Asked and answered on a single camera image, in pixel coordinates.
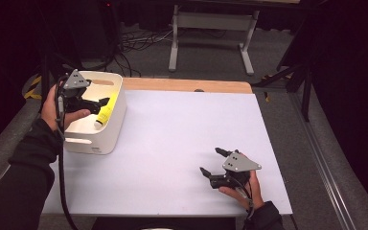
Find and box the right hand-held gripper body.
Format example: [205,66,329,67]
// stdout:
[209,150,263,190]

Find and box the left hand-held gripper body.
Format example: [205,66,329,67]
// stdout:
[57,69,92,114]

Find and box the yellow plastic shuttlecock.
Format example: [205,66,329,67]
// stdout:
[108,90,121,106]
[94,106,113,130]
[103,97,119,117]

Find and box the white plastic storage bin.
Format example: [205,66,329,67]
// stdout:
[62,70,127,156]

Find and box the person's right hand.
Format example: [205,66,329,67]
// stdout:
[218,152,265,212]

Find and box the person's left hand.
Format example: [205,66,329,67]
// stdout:
[41,84,92,132]

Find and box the yellow black hazard tape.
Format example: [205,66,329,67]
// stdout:
[23,74,43,101]

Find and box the black tripod stand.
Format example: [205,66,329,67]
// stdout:
[251,0,315,123]

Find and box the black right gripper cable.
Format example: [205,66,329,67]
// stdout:
[231,176,255,219]

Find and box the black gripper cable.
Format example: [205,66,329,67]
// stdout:
[231,176,255,219]
[54,76,80,230]

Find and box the bundle of floor cables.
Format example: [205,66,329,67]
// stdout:
[106,28,175,78]

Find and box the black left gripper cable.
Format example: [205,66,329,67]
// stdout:
[54,76,80,230]

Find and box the aluminium floor rail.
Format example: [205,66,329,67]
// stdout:
[289,91,360,230]

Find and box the grey metal table frame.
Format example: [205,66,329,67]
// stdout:
[168,4,261,77]

